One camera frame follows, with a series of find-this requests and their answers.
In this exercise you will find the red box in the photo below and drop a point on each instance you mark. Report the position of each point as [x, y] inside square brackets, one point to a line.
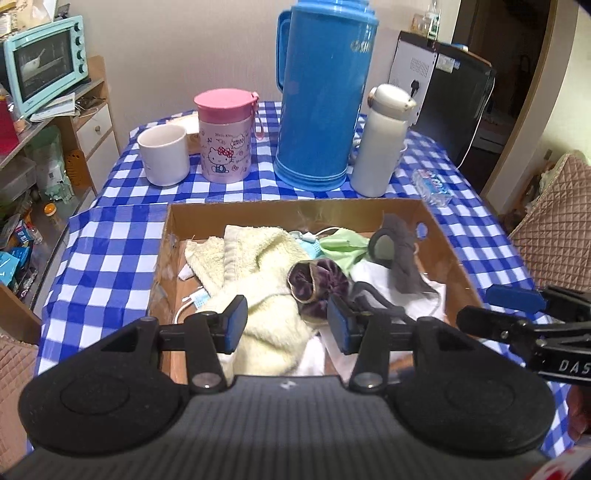
[7, 129]

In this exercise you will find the clear bottle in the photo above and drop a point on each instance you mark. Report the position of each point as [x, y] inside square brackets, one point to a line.
[431, 21]

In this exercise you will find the teal toaster oven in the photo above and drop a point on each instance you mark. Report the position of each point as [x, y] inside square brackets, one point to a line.
[46, 64]

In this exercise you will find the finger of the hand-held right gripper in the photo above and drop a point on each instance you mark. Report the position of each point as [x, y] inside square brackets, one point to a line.
[489, 323]
[512, 297]

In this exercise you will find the small tissue packet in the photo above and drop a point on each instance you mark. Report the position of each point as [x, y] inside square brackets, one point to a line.
[431, 185]

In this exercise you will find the black refrigerator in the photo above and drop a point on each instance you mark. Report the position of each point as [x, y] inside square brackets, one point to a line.
[457, 101]

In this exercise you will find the brown cardboard box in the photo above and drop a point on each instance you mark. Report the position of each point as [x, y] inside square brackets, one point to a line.
[295, 217]

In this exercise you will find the blue packet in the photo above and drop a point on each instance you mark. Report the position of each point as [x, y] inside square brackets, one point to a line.
[11, 267]

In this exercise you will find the white mask with dark trim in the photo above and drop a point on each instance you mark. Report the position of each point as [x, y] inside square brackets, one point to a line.
[399, 258]

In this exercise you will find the pale yellow sock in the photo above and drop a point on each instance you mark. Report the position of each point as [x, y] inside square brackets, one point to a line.
[258, 286]

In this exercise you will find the wooden board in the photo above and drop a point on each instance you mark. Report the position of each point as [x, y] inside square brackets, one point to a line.
[18, 318]

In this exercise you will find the white cloth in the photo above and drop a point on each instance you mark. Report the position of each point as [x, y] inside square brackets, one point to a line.
[314, 357]

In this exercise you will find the light green cloth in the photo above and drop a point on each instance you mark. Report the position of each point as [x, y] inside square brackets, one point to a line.
[344, 247]

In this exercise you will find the blue checkered tablecloth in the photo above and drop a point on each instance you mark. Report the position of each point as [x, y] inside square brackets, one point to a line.
[115, 258]

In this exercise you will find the pile of snack bags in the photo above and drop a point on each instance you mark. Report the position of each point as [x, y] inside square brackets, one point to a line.
[23, 9]

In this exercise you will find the white insulated bottle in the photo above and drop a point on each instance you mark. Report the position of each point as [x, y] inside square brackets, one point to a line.
[378, 152]

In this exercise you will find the pink cartoon cup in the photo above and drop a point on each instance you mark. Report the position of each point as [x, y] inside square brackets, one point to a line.
[224, 147]

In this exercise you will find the quilted beige chair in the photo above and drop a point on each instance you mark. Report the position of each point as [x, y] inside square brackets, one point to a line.
[16, 392]
[554, 240]

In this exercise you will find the stack of papers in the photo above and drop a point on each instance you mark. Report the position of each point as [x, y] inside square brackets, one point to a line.
[55, 108]

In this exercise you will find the wooden shelf unit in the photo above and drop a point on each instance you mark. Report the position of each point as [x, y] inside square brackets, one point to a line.
[99, 78]

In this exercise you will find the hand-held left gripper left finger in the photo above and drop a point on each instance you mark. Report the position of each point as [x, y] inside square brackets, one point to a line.
[235, 323]

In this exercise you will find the white mug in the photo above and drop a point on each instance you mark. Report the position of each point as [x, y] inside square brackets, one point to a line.
[164, 157]

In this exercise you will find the black power plug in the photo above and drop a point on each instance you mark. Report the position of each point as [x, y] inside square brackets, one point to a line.
[412, 86]

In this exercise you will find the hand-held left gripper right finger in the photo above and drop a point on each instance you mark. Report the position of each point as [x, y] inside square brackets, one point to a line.
[339, 325]

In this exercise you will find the dark velvet scrunchie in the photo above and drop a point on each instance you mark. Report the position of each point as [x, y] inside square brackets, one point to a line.
[323, 281]

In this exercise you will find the white drawer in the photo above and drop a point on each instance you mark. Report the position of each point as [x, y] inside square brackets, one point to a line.
[94, 127]

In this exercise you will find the blue thermos flask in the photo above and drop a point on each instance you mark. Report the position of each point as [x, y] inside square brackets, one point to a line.
[323, 101]

